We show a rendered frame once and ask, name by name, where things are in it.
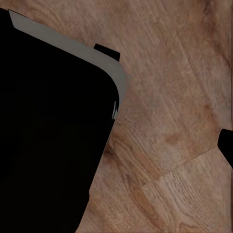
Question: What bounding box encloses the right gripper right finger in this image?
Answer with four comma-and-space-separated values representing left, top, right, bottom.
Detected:
217, 129, 233, 168

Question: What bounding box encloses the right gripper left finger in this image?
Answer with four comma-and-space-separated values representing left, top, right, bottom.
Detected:
0, 129, 25, 187

